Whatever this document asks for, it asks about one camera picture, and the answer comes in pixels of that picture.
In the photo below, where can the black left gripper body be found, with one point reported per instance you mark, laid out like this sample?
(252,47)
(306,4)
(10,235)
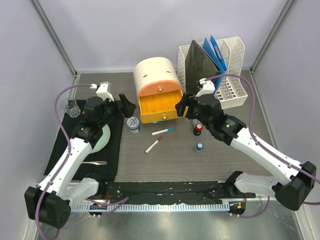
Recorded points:
(112,111)

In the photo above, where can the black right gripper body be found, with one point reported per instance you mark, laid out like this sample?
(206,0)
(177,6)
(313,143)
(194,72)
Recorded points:
(193,113)

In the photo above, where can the cream perforated file organizer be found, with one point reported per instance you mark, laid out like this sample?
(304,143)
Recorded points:
(230,92)

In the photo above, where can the cream round drawer cabinet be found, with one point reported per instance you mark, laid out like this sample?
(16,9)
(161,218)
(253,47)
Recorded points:
(158,89)

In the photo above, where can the blue plastic folder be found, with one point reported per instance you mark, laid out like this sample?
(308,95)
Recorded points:
(212,49)

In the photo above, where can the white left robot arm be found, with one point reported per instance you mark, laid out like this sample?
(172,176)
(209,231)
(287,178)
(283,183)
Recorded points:
(52,200)

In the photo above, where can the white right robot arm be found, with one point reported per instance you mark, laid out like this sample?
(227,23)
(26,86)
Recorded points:
(291,181)

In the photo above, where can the blue white round tin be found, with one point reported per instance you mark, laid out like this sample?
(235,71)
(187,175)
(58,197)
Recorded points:
(133,125)

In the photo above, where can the clear jar with lid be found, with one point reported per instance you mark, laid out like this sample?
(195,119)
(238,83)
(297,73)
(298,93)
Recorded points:
(195,121)

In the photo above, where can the white marker blue cap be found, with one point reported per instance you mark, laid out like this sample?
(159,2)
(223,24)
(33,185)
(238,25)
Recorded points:
(162,131)

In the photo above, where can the red black stamp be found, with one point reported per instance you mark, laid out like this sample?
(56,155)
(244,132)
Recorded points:
(197,129)

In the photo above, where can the pale green plate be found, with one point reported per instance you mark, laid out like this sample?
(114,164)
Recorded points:
(104,139)

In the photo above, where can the white marker red cap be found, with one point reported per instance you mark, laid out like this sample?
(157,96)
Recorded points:
(153,145)

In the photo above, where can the small blue cap bottle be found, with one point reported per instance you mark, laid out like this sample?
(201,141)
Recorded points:
(199,147)

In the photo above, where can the clear glass cup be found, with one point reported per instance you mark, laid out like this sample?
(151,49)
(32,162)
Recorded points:
(70,107)

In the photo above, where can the metal spoon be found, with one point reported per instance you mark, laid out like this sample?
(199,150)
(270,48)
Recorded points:
(96,163)

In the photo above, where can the black cloth mat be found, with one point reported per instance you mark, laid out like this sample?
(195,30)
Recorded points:
(110,154)

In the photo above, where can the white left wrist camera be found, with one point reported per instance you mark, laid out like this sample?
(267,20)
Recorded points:
(103,90)

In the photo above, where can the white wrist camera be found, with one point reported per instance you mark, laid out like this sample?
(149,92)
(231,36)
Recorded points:
(206,87)
(103,90)

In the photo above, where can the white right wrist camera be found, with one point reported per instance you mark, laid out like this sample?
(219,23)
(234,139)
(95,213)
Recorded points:
(206,87)

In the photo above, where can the black mounting rail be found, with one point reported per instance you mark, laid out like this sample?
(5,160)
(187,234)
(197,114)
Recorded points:
(169,192)

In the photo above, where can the white slotted cable duct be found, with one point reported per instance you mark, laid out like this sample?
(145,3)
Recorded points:
(136,208)

